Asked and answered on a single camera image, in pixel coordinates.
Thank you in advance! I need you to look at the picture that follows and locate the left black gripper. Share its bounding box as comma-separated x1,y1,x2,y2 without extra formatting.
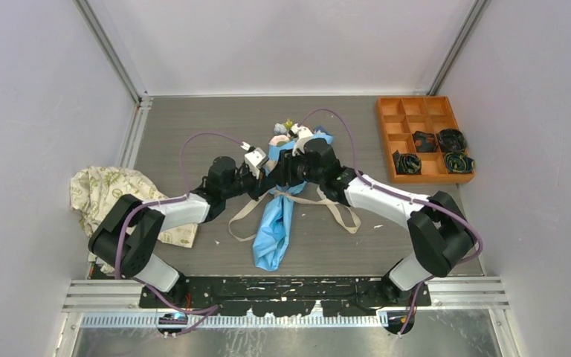
222,164,275,202

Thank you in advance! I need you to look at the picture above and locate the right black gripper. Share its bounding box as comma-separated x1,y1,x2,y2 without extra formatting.
268,146,324,188

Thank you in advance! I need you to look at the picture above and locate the beige tote bag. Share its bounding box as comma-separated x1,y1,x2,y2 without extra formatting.
228,188,361,242

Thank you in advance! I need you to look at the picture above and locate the blue wrapping paper sheet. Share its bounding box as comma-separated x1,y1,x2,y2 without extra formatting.
253,126,333,271

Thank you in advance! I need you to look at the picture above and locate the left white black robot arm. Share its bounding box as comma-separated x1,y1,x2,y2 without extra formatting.
88,149,269,307

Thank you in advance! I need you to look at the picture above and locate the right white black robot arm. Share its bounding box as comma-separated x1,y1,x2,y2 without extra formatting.
268,138,481,306

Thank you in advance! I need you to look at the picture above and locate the dark ribbon roll green pattern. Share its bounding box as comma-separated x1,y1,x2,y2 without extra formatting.
392,150,422,175

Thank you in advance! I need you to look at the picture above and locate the orange compartment tray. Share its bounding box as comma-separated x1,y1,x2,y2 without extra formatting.
376,96,475,184

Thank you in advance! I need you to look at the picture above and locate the dark ribbon roll orange pattern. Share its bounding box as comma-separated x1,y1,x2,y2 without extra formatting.
412,131,438,152

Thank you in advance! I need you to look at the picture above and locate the cream patterned cloth bag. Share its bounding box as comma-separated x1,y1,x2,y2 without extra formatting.
71,166,200,250

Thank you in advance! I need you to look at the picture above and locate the black ribbon roll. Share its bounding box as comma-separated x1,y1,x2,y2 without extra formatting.
436,128,468,152

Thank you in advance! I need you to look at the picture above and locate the dark ribbon roll yellow pattern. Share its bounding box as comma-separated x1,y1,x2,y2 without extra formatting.
443,152,474,174

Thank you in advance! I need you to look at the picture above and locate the small green circuit board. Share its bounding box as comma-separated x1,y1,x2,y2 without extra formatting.
158,312,188,326

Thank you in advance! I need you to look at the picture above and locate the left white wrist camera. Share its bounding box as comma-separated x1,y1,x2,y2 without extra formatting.
240,141,268,179

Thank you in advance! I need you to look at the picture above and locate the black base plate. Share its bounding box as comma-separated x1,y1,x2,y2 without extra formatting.
139,275,432,318

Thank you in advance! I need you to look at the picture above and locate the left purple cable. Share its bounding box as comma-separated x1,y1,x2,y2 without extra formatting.
114,131,252,338

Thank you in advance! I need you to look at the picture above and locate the purple cable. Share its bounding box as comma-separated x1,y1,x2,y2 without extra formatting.
114,131,252,338
297,108,485,338

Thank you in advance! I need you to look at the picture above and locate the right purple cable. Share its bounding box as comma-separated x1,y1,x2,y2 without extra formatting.
297,108,485,338

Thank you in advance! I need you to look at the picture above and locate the aluminium front rail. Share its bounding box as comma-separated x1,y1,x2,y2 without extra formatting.
62,277,510,329

